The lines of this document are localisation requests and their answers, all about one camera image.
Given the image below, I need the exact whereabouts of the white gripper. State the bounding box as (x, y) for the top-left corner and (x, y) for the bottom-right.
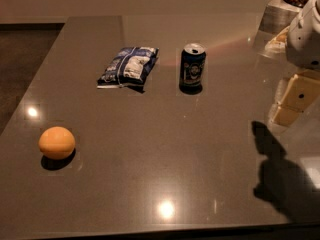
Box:
(271, 0), (320, 127)

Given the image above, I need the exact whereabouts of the orange fruit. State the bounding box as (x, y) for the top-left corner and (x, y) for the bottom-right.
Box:
(38, 126), (75, 160)

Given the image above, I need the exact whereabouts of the metal dispenser base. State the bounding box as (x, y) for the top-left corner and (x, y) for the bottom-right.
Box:
(253, 0), (301, 59)

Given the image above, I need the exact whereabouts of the dark blue soda can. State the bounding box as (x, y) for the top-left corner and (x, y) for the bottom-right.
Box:
(179, 43), (206, 89)

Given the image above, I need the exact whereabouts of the blue white chip bag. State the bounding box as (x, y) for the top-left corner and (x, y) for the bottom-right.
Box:
(97, 47), (159, 89)

